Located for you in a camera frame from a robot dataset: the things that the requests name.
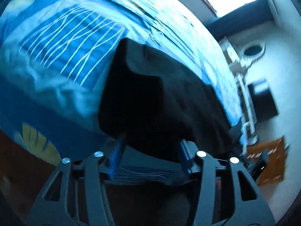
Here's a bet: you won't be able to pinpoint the black pants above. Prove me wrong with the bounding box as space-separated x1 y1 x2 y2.
98 38 242 162

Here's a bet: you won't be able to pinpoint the brown wooden cabinet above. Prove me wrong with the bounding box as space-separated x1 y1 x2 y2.
247 136 287 186

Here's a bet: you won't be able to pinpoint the black flat television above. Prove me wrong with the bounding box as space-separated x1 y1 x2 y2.
247 79 279 122

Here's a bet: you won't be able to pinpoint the white dresser with oval mirror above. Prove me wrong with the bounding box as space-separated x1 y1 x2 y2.
218 37 266 146

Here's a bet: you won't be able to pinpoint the blue patterned bed sheet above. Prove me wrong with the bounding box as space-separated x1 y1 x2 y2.
1 0 242 165

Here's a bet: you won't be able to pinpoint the dark blue curtain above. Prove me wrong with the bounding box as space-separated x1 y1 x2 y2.
205 0 274 41

